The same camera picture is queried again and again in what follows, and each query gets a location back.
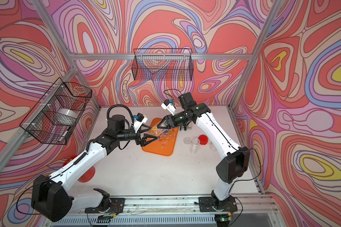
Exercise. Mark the black wire basket left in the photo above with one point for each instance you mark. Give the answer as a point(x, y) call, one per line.
point(42, 125)

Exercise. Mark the red jar lid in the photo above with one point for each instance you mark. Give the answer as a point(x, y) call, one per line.
point(203, 139)

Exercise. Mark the patterned lid candy jar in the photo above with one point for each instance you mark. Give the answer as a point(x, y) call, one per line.
point(155, 131)

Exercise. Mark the black wire basket back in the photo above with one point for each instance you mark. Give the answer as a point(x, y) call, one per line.
point(162, 64)

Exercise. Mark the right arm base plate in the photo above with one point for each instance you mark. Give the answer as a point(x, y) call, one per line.
point(212, 204)

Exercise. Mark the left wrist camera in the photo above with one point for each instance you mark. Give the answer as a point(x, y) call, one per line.
point(139, 121)

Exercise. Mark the white lid candy jar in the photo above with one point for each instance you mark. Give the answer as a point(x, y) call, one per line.
point(194, 146)

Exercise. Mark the black wire basket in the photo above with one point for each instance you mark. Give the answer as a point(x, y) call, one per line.
point(42, 125)
point(162, 64)

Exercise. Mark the orange tray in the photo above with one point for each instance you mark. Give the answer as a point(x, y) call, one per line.
point(155, 148)

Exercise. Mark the lollipop candies on tray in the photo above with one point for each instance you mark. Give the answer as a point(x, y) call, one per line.
point(168, 137)

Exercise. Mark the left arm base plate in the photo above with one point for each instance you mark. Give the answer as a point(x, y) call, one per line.
point(111, 206)

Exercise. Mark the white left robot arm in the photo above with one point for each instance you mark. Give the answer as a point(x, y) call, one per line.
point(50, 194)

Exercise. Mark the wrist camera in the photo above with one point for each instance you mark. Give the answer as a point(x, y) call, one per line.
point(169, 105)
point(139, 121)

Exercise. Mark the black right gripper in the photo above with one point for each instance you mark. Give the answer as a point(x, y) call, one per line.
point(167, 119)

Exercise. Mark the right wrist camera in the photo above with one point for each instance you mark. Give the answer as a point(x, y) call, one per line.
point(169, 105)

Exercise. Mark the aluminium frame corner post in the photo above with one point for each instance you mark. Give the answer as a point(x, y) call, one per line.
point(271, 17)

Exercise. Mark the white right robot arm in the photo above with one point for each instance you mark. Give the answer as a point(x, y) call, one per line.
point(234, 159)

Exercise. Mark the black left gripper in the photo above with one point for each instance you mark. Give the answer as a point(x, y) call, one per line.
point(142, 143)

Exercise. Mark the white bowl in basket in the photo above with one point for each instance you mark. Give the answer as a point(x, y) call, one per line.
point(66, 117)

